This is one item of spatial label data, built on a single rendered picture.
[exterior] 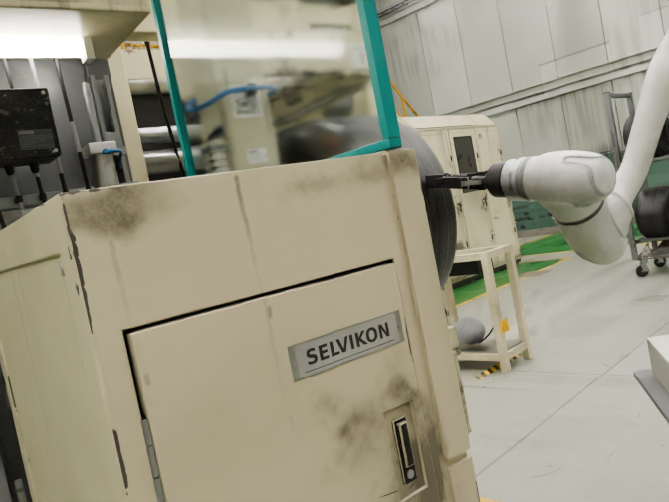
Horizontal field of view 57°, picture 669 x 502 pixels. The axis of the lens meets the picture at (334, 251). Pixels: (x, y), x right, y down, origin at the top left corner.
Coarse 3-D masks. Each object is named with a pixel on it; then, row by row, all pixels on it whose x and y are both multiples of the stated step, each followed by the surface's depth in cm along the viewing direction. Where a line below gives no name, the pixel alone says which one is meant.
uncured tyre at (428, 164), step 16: (400, 128) 157; (416, 144) 154; (432, 160) 153; (432, 192) 149; (448, 192) 153; (432, 208) 148; (448, 208) 151; (432, 224) 148; (448, 224) 152; (432, 240) 149; (448, 240) 152; (448, 256) 154; (448, 272) 158
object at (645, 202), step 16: (608, 96) 628; (624, 96) 655; (608, 112) 631; (624, 128) 629; (624, 144) 631; (656, 160) 621; (640, 192) 641; (656, 192) 624; (640, 208) 627; (656, 208) 615; (640, 224) 629; (656, 224) 618; (640, 240) 645; (656, 240) 634; (640, 256) 634; (656, 256) 623; (640, 272) 639
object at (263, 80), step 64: (192, 0) 102; (256, 0) 87; (320, 0) 76; (192, 64) 106; (256, 64) 90; (320, 64) 79; (384, 64) 71; (192, 128) 110; (256, 128) 94; (320, 128) 81; (384, 128) 71
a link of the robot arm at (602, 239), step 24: (648, 72) 125; (648, 96) 124; (648, 120) 125; (648, 144) 126; (624, 168) 128; (648, 168) 127; (624, 192) 126; (600, 216) 121; (624, 216) 124; (576, 240) 125; (600, 240) 123; (624, 240) 126; (600, 264) 129
